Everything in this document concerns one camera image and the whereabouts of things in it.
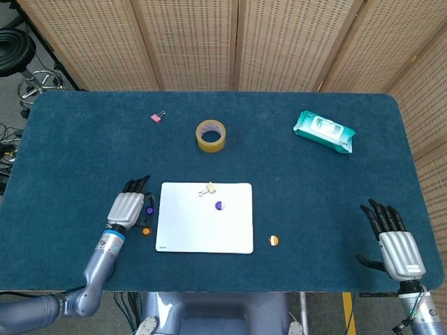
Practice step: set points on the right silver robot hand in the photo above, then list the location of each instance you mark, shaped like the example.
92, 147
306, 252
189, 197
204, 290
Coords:
401, 254

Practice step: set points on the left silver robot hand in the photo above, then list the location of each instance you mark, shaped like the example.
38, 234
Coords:
125, 209

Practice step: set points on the purple round magnet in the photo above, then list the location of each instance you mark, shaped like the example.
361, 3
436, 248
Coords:
149, 210
219, 206

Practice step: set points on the orange round magnet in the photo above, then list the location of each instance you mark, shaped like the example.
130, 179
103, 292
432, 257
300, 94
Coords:
146, 231
273, 240

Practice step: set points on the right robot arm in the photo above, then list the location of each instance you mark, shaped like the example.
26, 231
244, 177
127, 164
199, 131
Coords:
426, 314

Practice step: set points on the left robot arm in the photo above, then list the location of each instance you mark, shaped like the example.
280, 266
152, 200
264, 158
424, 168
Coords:
101, 258

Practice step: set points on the white magnetic board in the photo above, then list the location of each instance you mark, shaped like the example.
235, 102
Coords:
195, 227

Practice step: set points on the gold binder clip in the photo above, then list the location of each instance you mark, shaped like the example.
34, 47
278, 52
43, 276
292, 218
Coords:
211, 188

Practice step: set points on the pink binder clip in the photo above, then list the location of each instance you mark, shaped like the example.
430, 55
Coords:
155, 118

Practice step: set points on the yellow packing tape roll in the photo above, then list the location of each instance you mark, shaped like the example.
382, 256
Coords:
209, 146

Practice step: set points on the white table leg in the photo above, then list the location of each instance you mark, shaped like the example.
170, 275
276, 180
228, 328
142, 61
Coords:
303, 310

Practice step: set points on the blue grey robot torso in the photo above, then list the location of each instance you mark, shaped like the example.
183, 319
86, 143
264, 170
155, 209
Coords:
216, 314

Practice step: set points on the green wet wipes pack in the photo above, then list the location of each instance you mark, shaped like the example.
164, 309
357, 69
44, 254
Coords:
324, 130

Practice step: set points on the blue felt table mat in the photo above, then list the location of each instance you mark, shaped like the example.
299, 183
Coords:
279, 174

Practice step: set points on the woven wicker screen panel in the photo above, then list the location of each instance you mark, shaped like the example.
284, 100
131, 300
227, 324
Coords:
293, 42
384, 45
433, 104
97, 42
192, 42

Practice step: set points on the black stool with chrome base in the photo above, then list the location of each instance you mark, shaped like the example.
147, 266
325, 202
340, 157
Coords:
14, 49

